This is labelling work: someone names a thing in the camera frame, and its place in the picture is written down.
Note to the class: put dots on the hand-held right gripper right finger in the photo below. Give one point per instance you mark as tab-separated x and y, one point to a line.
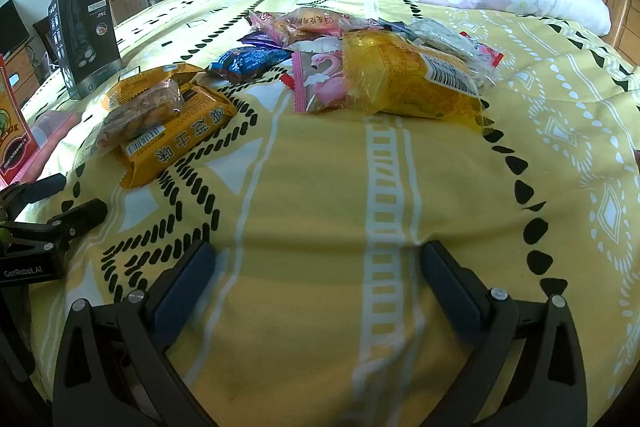
450	292

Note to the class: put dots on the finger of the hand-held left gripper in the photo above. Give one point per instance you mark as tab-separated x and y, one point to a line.
35	190
80	216

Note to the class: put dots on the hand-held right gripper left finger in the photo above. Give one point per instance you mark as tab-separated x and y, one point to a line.
182	292

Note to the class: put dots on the yellow snack packet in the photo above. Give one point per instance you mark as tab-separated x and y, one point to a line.
400	77

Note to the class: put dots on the pink flamingo packet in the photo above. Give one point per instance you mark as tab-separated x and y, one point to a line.
320	77

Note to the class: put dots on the red pastry packet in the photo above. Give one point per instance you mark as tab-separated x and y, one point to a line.
310	24

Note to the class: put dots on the red printed box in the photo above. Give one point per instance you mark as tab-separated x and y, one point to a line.
12	132

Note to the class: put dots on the pink box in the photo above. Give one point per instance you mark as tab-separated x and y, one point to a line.
50	124

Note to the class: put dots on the clear cookie packet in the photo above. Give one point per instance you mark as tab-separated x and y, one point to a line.
140	114

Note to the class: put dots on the orange cracker packet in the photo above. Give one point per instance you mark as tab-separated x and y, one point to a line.
185	132

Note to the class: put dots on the yellow patterned bedspread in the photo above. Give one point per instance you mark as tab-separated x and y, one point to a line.
310	207

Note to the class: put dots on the dark wooden chair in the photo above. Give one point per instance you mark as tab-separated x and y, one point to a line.
42	37

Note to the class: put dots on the orange snack packet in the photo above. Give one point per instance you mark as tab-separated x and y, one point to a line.
145	76

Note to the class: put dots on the black product box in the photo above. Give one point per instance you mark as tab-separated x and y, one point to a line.
85	37

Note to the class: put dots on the large brown cardboard box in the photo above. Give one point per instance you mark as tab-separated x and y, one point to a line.
127	4

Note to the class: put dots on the blue snack packet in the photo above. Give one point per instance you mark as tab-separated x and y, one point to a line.
245	62

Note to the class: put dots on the red snack packet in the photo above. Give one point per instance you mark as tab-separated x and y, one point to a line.
491	55

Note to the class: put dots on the purple snack packet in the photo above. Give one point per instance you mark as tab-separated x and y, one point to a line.
260	39

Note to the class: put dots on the silver snack packet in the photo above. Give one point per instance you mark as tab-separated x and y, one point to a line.
440	37

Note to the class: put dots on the white snack packet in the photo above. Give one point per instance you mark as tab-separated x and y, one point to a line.
320	43

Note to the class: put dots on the wooden headboard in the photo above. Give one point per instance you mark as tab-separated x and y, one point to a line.
615	7

